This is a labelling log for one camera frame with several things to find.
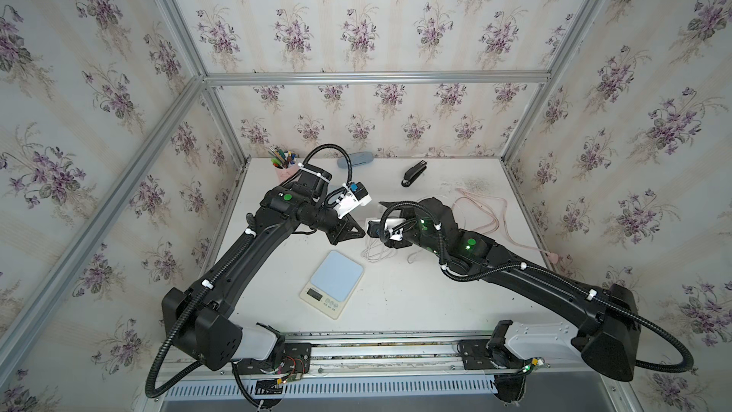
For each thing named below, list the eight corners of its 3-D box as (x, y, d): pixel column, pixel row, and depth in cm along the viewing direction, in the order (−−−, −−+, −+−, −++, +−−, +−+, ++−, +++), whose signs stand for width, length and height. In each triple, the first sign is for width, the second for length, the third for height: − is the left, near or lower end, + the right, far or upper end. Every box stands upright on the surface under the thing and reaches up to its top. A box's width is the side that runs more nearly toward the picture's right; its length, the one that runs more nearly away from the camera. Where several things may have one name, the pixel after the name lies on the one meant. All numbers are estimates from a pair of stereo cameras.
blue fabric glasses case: (339, 169, 118) (339, 165, 116) (336, 160, 121) (336, 156, 119) (373, 161, 121) (374, 157, 119) (369, 153, 124) (369, 148, 122)
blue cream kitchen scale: (299, 297, 85) (297, 294, 83) (331, 251, 95) (330, 247, 93) (337, 321, 81) (336, 318, 79) (366, 270, 91) (366, 267, 89)
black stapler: (399, 184, 114) (400, 176, 110) (418, 165, 121) (419, 158, 117) (407, 188, 112) (408, 181, 109) (425, 169, 119) (427, 162, 116)
